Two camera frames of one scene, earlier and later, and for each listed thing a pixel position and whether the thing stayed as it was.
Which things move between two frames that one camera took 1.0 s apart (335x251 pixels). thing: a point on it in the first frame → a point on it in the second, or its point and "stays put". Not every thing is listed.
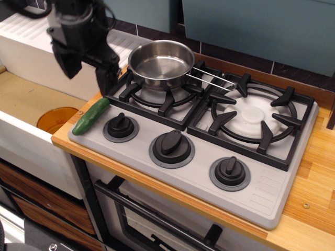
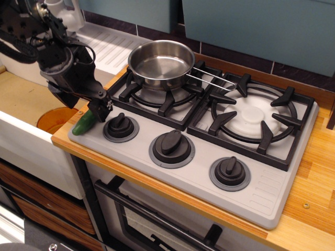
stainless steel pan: (163, 66) stays put
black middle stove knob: (172, 150) stays put
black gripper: (86, 35) → (75, 72)
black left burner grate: (175, 108) stays put
